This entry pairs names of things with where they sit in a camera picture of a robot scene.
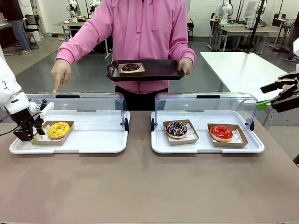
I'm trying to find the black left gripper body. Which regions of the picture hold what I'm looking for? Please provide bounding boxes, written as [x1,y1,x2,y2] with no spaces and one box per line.
[13,109,45,142]

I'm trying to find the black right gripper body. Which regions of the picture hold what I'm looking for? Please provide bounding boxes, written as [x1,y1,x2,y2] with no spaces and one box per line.
[271,72,299,113]

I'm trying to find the brown cardboard donut tray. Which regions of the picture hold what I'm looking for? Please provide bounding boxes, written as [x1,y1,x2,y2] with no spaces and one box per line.
[207,123,249,148]
[163,119,199,147]
[117,62,146,77]
[36,120,75,146]

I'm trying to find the chocolate glazed donut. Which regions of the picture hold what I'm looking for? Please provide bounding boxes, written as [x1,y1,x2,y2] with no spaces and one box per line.
[121,63,142,73]

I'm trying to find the black serving tray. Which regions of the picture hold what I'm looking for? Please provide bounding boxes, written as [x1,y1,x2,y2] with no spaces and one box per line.
[105,59,190,82]

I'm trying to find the person's left forearm pink sleeve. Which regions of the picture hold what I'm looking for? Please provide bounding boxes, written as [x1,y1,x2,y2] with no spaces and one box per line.
[170,38,197,63]

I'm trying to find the person's right forearm pink sleeve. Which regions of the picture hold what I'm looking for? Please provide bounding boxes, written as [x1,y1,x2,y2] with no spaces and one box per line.
[56,28,101,65]

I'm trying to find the yellow sprinkled donut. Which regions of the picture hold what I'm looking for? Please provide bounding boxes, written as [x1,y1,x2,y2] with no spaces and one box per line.
[47,121,71,140]

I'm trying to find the red glazed donut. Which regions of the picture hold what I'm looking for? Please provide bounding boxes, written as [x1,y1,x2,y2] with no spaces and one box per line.
[209,124,234,143]

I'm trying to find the dark donut with white drizzle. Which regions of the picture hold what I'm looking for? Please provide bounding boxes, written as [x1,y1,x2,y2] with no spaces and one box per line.
[165,120,188,140]

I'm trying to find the background person in jeans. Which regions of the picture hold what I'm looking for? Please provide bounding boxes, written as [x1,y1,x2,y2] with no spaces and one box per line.
[0,0,33,56]

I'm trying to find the person's right hand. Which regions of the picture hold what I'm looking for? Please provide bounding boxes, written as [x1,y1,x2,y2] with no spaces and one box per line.
[50,58,71,94]

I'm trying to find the person's left hand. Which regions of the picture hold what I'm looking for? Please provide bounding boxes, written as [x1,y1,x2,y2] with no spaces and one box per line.
[178,57,193,76]

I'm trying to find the clear plastic display lid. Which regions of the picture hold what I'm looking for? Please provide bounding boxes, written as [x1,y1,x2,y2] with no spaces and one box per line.
[24,91,128,132]
[154,92,258,132]

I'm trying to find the white table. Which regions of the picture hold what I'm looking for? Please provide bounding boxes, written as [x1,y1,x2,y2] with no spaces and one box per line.
[200,51,299,132]

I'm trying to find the white display tray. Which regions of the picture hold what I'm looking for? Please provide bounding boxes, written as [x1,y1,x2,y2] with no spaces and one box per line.
[150,110,265,154]
[9,109,131,155]

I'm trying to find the black stand pole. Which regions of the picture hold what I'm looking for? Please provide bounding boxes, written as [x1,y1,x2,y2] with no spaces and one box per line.
[247,0,267,53]

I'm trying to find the grey background table group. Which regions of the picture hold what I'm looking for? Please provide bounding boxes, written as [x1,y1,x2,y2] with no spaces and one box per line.
[207,18,280,56]

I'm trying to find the black background chair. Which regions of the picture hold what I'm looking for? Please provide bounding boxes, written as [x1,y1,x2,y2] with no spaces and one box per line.
[271,13,288,28]

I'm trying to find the dark cabinet with white top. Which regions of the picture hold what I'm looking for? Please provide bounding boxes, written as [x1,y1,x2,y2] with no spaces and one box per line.
[0,22,18,50]

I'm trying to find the black metal chair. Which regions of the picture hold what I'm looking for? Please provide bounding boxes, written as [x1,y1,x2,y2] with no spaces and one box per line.
[23,14,48,49]

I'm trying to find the black trousers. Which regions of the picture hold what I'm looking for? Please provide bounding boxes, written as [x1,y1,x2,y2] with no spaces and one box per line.
[114,84,169,112]

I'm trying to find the pink hoodie torso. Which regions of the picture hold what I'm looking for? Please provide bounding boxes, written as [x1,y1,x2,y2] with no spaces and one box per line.
[56,0,197,95]

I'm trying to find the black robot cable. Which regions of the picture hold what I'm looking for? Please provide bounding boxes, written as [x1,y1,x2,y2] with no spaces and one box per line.
[0,112,21,137]

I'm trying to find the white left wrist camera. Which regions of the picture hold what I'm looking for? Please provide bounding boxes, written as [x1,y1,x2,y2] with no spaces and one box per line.
[39,101,55,120]

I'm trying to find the white background robot green ring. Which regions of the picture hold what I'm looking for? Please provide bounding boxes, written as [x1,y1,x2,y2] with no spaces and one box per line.
[66,0,82,23]

